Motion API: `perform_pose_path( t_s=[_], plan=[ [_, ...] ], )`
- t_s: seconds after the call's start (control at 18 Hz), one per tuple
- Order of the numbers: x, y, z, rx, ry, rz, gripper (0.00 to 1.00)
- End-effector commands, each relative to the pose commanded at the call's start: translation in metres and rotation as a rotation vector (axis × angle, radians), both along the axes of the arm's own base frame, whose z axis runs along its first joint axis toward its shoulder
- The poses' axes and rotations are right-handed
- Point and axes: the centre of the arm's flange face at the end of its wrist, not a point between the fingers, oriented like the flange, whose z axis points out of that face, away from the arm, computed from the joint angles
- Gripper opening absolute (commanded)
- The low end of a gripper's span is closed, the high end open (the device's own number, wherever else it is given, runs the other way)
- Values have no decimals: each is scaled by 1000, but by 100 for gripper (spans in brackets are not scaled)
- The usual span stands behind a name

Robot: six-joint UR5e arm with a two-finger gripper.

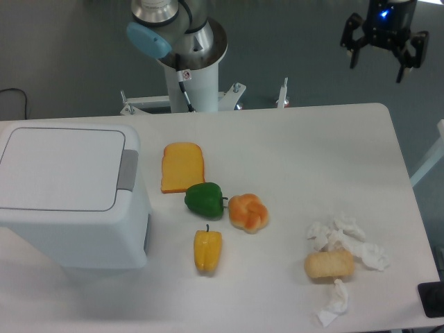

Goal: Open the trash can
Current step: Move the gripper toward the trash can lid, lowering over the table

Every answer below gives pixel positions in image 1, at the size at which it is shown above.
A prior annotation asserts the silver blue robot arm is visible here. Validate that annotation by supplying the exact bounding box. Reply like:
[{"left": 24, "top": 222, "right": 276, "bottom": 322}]
[{"left": 126, "top": 1, "right": 429, "bottom": 83}]

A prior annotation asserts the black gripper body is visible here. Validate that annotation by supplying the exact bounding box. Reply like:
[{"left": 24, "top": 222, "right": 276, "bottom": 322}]
[{"left": 360, "top": 1, "right": 416, "bottom": 51}]

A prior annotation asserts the braided orange bread roll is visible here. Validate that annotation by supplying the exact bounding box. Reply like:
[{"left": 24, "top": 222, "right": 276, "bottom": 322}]
[{"left": 228, "top": 194, "right": 269, "bottom": 234}]

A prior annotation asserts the crumpled white tissue large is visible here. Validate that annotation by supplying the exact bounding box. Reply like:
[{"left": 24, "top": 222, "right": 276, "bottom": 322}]
[{"left": 306, "top": 213, "right": 390, "bottom": 271}]

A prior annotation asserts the black floor cable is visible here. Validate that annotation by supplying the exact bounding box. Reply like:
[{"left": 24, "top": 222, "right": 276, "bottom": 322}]
[{"left": 0, "top": 87, "right": 32, "bottom": 121}]

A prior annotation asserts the white trash can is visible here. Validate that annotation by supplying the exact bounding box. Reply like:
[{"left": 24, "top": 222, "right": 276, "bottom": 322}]
[{"left": 1, "top": 121, "right": 152, "bottom": 269}]

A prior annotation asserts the orange toast slice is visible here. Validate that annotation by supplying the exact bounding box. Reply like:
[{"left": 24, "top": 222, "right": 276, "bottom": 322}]
[{"left": 161, "top": 142, "right": 205, "bottom": 194}]

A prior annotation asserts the green bell pepper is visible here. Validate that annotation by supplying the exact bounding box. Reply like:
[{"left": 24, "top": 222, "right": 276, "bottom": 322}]
[{"left": 185, "top": 182, "right": 227, "bottom": 220}]

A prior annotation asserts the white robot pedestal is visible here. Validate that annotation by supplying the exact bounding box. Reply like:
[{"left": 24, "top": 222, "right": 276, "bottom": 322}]
[{"left": 121, "top": 62, "right": 247, "bottom": 115}]

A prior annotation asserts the yellow bell pepper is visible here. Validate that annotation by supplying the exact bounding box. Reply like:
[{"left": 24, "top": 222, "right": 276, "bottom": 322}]
[{"left": 194, "top": 224, "right": 223, "bottom": 273}]

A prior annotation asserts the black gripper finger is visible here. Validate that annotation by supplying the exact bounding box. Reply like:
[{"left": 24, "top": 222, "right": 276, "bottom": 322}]
[
  {"left": 339, "top": 12, "right": 369, "bottom": 70},
  {"left": 395, "top": 31, "right": 429, "bottom": 83}
]

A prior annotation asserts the black device at edge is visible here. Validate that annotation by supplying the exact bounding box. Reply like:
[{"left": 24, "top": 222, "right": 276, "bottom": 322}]
[{"left": 417, "top": 282, "right": 444, "bottom": 318}]

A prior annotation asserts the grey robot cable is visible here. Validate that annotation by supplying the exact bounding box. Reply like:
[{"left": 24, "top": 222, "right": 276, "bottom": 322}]
[{"left": 175, "top": 53, "right": 198, "bottom": 113}]

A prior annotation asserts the white frame at right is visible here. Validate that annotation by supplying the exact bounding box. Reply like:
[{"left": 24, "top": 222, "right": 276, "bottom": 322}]
[{"left": 410, "top": 119, "right": 443, "bottom": 187}]

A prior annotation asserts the crumpled white tissue small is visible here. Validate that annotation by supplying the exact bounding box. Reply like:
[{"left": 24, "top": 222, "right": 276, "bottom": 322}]
[{"left": 316, "top": 278, "right": 349, "bottom": 327}]

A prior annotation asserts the beige oblong bread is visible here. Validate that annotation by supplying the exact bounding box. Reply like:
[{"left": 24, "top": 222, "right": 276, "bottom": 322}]
[{"left": 304, "top": 250, "right": 355, "bottom": 279}]

